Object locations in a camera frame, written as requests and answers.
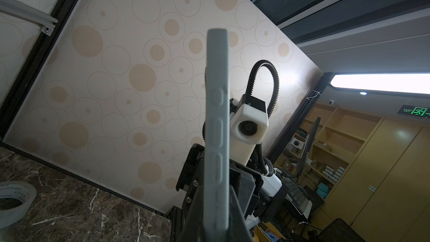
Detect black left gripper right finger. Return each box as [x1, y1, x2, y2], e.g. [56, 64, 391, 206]
[228, 186, 253, 242]

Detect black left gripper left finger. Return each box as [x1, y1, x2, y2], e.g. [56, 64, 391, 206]
[178, 186, 205, 242]

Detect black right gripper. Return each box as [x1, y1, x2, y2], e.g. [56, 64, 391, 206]
[175, 143, 266, 219]

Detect black smartphone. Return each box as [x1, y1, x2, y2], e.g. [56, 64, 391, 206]
[203, 29, 230, 242]

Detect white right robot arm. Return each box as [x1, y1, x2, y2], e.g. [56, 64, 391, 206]
[176, 143, 288, 230]

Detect wooden shelving unit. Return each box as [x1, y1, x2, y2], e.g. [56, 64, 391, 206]
[275, 102, 430, 242]

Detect clear tape roll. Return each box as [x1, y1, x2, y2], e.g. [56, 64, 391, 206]
[1, 181, 37, 229]

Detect green exit sign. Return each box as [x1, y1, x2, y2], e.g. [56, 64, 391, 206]
[397, 105, 430, 119]

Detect ceiling light panel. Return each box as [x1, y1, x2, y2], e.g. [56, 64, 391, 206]
[330, 73, 430, 95]

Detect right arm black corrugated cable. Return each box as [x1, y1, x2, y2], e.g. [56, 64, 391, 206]
[245, 59, 280, 175]

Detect back aluminium frame rail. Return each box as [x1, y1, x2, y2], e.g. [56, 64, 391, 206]
[1, 0, 58, 37]

